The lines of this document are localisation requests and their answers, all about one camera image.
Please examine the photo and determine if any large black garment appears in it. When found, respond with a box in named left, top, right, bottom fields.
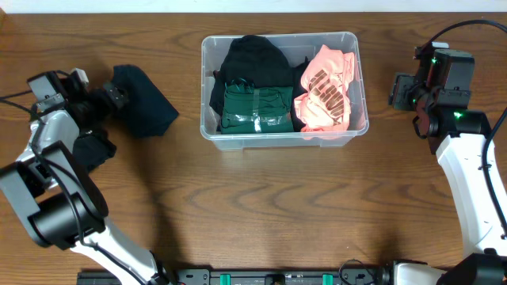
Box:
left=209, top=35, right=310, bottom=132

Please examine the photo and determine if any dark green garment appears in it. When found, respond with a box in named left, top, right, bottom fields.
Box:
left=220, top=82, right=294, bottom=135

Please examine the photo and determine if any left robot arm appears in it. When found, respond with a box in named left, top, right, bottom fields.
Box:
left=1, top=65, right=178, bottom=284

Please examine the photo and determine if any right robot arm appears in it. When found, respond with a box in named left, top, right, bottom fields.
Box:
left=384, top=45, right=506, bottom=284

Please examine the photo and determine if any dark navy garment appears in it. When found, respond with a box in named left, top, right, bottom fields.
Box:
left=112, top=65, right=179, bottom=139

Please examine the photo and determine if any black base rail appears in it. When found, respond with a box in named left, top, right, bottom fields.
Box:
left=76, top=267, right=397, bottom=285

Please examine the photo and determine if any pink printed shirt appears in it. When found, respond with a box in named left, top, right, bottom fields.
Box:
left=294, top=45, right=356, bottom=132

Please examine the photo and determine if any clear plastic storage bin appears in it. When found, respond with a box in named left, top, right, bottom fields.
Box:
left=200, top=32, right=369, bottom=150

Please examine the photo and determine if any black garment with strap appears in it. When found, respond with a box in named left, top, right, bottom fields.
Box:
left=72, top=129, right=116, bottom=173

